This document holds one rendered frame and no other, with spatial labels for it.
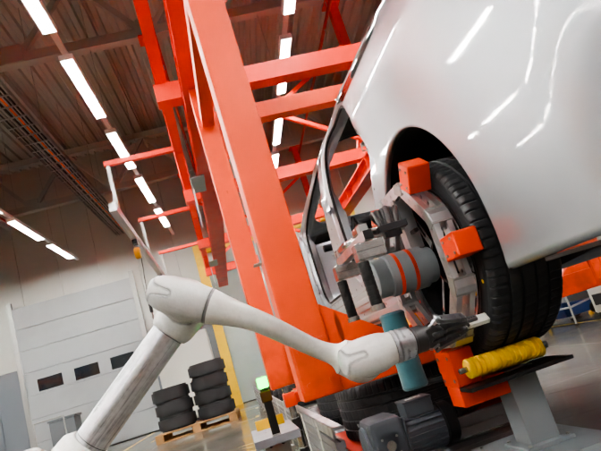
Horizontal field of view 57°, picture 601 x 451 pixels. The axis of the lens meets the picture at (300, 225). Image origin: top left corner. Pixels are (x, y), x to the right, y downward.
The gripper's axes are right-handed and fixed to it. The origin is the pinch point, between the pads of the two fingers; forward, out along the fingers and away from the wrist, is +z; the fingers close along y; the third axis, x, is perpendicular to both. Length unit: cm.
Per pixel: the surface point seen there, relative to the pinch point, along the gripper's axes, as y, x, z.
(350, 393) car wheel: -76, 54, -24
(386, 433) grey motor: -50, 11, -25
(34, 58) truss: -57, 816, -235
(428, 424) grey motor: -53, 11, -10
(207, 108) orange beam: -20, 300, -39
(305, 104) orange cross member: -42, 324, 43
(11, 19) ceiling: -20, 1005, -283
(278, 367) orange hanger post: -180, 183, -38
